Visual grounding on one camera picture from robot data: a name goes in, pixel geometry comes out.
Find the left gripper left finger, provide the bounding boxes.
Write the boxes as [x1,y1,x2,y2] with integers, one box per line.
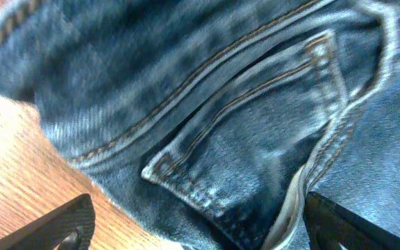
[0,194,95,250]

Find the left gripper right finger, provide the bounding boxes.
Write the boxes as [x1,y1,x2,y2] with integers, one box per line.
[303,192,400,250]

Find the blue denim jeans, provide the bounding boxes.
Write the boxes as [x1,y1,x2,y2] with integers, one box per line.
[0,0,400,249]

